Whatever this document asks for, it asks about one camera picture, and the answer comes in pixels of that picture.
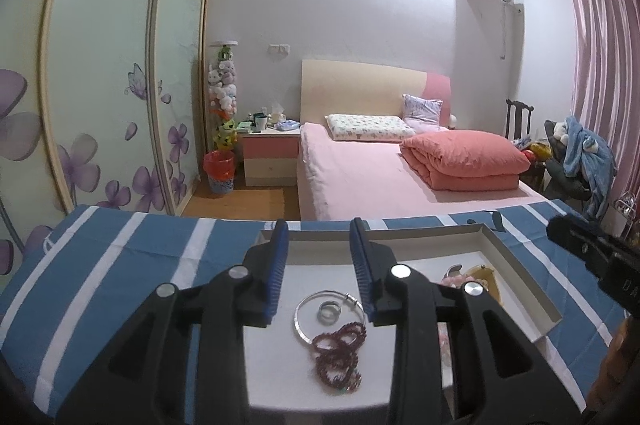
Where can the pink bed with headboard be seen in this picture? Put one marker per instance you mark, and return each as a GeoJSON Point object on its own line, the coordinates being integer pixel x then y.
{"type": "Point", "coordinates": [340, 180]}

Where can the pink curtain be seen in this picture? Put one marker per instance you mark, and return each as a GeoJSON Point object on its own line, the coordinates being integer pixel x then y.
{"type": "Point", "coordinates": [606, 81]}

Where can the white mug on nightstand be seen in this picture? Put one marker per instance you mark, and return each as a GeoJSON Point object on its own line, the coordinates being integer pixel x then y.
{"type": "Point", "coordinates": [260, 122]}

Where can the plush toy tube display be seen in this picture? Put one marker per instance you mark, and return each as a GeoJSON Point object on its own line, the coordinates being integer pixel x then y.
{"type": "Point", "coordinates": [220, 89]}

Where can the blue white striped tablecloth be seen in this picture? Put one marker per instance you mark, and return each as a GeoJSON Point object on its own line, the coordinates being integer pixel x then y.
{"type": "Point", "coordinates": [77, 287]}

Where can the person's right hand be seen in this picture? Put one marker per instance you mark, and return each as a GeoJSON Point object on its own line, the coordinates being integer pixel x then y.
{"type": "Point", "coordinates": [622, 353]}

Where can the small lilac pillow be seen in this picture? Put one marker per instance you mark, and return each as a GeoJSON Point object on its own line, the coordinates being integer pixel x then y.
{"type": "Point", "coordinates": [421, 115]}

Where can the dark wooden chair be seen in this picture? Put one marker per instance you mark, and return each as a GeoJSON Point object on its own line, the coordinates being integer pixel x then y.
{"type": "Point", "coordinates": [518, 123]}

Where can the grey cardboard tray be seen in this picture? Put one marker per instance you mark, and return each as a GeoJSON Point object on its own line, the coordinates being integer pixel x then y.
{"type": "Point", "coordinates": [279, 369]}

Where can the sliding glass floral wardrobe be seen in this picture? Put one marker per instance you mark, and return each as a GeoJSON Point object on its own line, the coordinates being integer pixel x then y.
{"type": "Point", "coordinates": [101, 104]}

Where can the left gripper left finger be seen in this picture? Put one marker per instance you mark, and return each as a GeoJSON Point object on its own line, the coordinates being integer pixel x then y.
{"type": "Point", "coordinates": [180, 357]}

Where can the blue fleece garment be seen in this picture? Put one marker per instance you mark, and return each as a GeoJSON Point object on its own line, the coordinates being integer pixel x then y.
{"type": "Point", "coordinates": [588, 154]}

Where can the red lined waste bin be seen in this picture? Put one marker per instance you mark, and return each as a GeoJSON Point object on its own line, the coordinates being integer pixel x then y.
{"type": "Point", "coordinates": [219, 167]}

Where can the thin silver hoop bangle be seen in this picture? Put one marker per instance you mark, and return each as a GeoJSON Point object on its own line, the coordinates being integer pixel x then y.
{"type": "Point", "coordinates": [325, 311]}

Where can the white patterned pillow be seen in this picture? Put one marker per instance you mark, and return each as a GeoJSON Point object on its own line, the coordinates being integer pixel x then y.
{"type": "Point", "coordinates": [367, 128]}

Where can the beige wrist watch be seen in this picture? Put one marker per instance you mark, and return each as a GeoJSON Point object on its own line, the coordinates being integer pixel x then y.
{"type": "Point", "coordinates": [487, 277]}

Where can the pink beige nightstand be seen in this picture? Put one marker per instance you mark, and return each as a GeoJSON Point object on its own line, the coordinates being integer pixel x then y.
{"type": "Point", "coordinates": [270, 158]}

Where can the folded salmon pink duvet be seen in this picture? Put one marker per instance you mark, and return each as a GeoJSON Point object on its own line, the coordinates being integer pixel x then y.
{"type": "Point", "coordinates": [465, 160]}

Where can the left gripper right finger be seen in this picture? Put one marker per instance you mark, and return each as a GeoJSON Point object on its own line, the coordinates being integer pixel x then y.
{"type": "Point", "coordinates": [459, 358]}

